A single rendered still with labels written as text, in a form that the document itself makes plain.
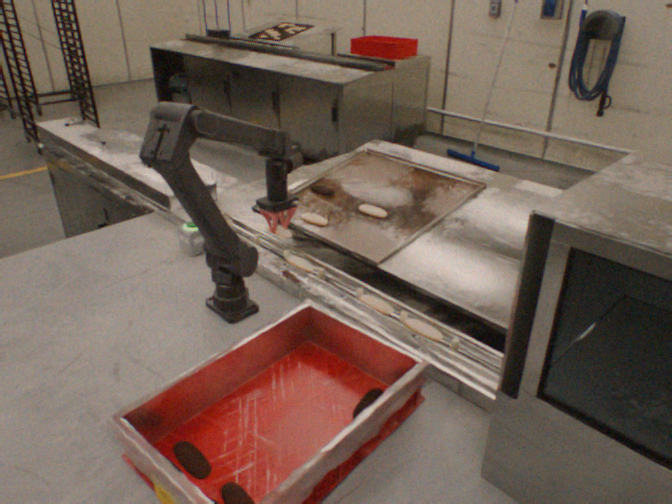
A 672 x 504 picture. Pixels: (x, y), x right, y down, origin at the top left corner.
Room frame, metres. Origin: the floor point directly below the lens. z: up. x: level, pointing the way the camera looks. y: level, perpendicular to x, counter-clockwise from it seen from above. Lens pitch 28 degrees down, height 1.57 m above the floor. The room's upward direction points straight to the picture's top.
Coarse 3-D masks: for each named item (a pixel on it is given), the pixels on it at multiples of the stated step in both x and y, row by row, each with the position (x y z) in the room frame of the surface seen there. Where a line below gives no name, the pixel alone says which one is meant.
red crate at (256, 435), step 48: (288, 384) 0.83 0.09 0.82; (336, 384) 0.83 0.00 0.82; (384, 384) 0.83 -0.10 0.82; (192, 432) 0.71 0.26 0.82; (240, 432) 0.71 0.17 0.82; (288, 432) 0.71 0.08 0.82; (336, 432) 0.71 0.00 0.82; (384, 432) 0.70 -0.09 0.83; (144, 480) 0.60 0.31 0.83; (192, 480) 0.60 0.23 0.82; (240, 480) 0.60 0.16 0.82; (336, 480) 0.60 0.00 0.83
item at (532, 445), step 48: (576, 192) 0.67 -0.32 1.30; (624, 192) 0.67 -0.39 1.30; (528, 240) 0.61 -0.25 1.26; (576, 240) 0.57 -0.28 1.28; (624, 240) 0.54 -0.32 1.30; (528, 288) 0.63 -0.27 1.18; (528, 336) 0.66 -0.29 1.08; (528, 384) 0.58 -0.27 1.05; (528, 432) 0.57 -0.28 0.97; (576, 432) 0.53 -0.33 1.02; (528, 480) 0.56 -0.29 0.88; (576, 480) 0.52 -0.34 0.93; (624, 480) 0.48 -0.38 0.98
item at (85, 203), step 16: (48, 160) 2.48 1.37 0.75; (64, 160) 2.28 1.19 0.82; (192, 160) 2.28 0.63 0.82; (64, 176) 2.34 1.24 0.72; (80, 176) 2.18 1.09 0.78; (208, 176) 2.07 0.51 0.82; (224, 176) 2.07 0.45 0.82; (64, 192) 2.38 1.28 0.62; (80, 192) 2.22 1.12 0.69; (96, 192) 2.08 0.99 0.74; (112, 192) 1.95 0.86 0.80; (64, 208) 2.42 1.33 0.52; (80, 208) 2.26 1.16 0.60; (96, 208) 2.11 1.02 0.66; (112, 208) 1.97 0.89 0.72; (128, 208) 1.86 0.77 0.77; (144, 208) 1.75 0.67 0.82; (64, 224) 2.48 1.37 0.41; (80, 224) 2.30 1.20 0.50; (96, 224) 2.14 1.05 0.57; (112, 224) 2.00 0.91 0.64
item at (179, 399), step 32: (288, 320) 0.93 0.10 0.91; (320, 320) 0.95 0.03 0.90; (224, 352) 0.81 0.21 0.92; (256, 352) 0.86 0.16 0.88; (288, 352) 0.93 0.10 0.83; (352, 352) 0.89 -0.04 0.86; (384, 352) 0.84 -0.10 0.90; (160, 384) 0.72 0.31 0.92; (192, 384) 0.75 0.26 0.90; (224, 384) 0.80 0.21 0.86; (416, 384) 0.74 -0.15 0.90; (128, 416) 0.66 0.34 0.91; (160, 416) 0.69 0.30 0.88; (192, 416) 0.74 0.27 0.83; (384, 416) 0.67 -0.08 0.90; (128, 448) 0.60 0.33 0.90; (320, 448) 0.58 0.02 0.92; (352, 448) 0.61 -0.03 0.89; (160, 480) 0.54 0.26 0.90; (288, 480) 0.52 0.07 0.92; (320, 480) 0.55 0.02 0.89
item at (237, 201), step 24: (312, 168) 2.16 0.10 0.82; (240, 192) 1.89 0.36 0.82; (264, 192) 1.89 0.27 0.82; (240, 216) 1.67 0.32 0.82; (288, 240) 1.49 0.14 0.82; (312, 240) 1.49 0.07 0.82; (336, 264) 1.34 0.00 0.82; (360, 264) 1.34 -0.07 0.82; (384, 288) 1.21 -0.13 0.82; (408, 288) 1.21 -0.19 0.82; (432, 312) 1.10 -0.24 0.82; (456, 312) 1.10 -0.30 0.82; (480, 336) 1.00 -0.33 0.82; (504, 336) 1.00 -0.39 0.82; (480, 360) 0.91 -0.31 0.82
